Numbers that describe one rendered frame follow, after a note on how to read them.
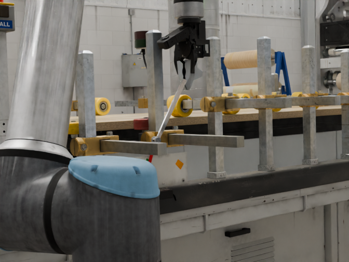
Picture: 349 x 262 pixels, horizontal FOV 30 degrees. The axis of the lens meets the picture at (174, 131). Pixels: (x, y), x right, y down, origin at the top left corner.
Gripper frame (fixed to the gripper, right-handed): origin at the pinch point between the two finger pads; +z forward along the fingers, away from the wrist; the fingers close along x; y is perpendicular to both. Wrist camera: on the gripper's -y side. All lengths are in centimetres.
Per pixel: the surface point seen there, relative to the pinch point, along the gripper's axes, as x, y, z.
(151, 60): 6.9, -7.2, -8.1
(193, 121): 25.5, 26.1, 12.1
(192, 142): -5.5, -2.9, 16.7
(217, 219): 8.7, 20.5, 44.5
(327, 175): 4, 75, 35
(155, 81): 6.1, -6.7, -1.5
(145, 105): 114, 75, 7
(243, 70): 670, 742, -40
